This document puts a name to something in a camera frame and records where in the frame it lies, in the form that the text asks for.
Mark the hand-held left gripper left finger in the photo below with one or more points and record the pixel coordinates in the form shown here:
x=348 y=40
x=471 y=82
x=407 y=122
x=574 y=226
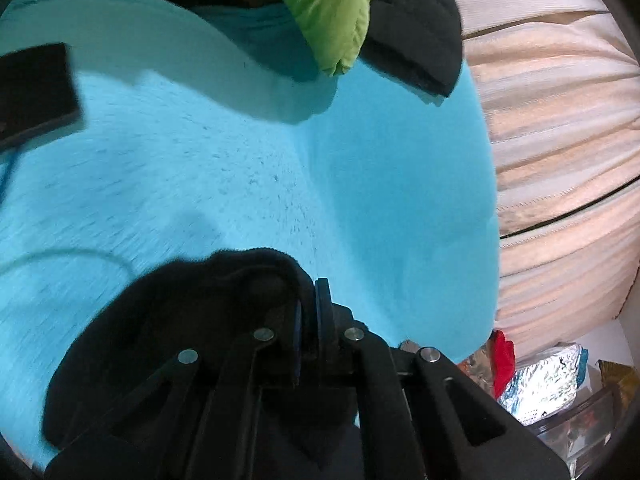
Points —
x=297 y=321

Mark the lime green puffer jacket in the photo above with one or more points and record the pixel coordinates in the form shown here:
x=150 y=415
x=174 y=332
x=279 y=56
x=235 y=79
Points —
x=332 y=10

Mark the black flat device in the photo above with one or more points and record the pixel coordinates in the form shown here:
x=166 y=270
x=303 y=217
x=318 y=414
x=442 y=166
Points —
x=35 y=92

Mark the red cloth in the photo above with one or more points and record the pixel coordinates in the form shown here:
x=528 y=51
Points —
x=504 y=365

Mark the floral patterned cloth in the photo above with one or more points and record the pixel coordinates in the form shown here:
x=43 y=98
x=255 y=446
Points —
x=477 y=365

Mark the silver foil bag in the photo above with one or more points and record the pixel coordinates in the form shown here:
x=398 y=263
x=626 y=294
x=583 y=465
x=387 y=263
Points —
x=542 y=385

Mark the black pants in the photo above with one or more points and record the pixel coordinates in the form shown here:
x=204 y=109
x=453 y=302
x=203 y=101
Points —
x=150 y=300

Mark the turquoise fleece blanket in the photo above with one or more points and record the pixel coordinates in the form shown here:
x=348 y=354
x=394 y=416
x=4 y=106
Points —
x=200 y=160

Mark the black quilted jacket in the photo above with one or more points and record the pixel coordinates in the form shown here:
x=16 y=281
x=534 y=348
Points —
x=415 y=25

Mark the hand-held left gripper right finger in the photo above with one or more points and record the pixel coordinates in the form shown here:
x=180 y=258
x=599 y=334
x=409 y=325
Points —
x=320 y=310

